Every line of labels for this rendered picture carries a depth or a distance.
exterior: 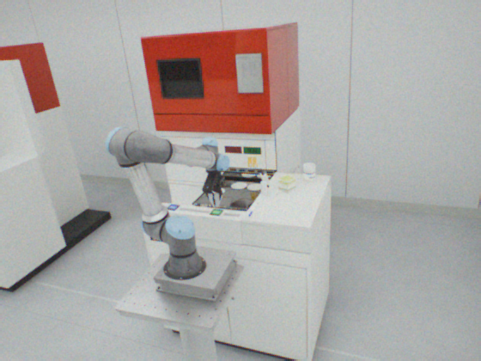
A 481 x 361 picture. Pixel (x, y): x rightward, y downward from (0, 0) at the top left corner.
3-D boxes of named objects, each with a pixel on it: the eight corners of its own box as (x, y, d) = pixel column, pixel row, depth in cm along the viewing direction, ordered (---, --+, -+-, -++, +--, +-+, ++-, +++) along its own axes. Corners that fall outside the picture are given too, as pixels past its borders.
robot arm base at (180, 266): (191, 280, 158) (188, 260, 154) (161, 272, 163) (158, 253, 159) (208, 260, 170) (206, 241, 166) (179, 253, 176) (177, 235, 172)
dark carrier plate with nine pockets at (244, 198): (218, 180, 251) (218, 179, 251) (268, 184, 239) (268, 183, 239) (195, 203, 222) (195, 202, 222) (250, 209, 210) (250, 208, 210)
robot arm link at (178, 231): (182, 259, 155) (179, 230, 149) (161, 248, 163) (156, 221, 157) (202, 246, 163) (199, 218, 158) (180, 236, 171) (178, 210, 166)
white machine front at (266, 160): (170, 181, 275) (161, 128, 258) (277, 191, 246) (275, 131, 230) (167, 183, 272) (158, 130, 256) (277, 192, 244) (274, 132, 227)
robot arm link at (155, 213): (166, 249, 163) (120, 140, 133) (143, 239, 172) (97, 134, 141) (185, 232, 171) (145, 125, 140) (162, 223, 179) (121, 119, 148)
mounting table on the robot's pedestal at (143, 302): (215, 352, 147) (211, 327, 141) (119, 332, 161) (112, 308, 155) (249, 281, 185) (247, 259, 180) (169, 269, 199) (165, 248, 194)
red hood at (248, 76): (203, 105, 315) (195, 29, 290) (299, 106, 286) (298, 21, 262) (155, 131, 252) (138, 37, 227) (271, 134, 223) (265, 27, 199)
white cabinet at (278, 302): (205, 278, 300) (192, 186, 266) (328, 301, 266) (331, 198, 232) (164, 338, 246) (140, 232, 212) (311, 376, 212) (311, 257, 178)
